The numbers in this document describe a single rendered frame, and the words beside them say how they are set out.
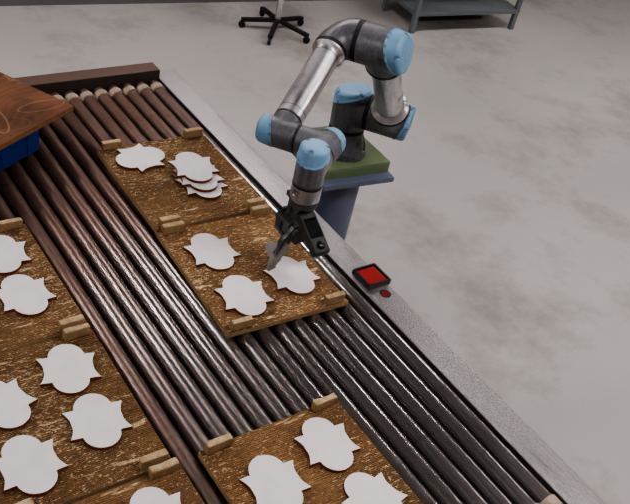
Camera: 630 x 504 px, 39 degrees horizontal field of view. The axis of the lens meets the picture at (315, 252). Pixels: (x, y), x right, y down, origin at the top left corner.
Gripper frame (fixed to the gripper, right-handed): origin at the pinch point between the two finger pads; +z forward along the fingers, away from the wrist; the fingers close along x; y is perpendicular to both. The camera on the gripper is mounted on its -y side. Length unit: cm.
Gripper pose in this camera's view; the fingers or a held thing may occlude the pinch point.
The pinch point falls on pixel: (294, 267)
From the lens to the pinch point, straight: 226.0
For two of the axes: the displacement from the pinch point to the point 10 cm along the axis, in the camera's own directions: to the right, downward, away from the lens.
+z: -1.9, 7.8, 5.9
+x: -8.3, 1.9, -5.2
